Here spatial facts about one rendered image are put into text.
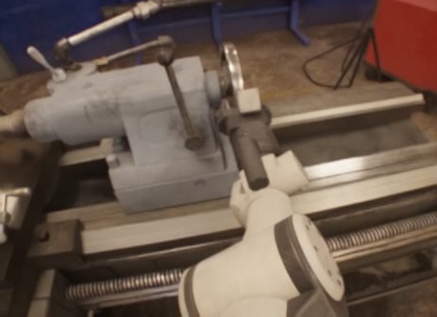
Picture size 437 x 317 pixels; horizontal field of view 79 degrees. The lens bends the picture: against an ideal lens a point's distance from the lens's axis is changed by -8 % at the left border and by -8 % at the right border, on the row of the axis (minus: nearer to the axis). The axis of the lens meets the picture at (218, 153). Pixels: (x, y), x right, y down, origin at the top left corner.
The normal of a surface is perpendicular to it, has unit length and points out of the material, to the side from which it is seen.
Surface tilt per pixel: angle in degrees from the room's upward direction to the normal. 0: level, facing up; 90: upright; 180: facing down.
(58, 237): 0
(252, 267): 32
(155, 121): 76
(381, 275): 0
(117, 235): 36
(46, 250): 0
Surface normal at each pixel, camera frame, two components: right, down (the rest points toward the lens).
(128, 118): 0.13, 0.48
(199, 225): 0.02, -0.18
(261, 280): -0.46, -0.20
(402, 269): -0.09, -0.71
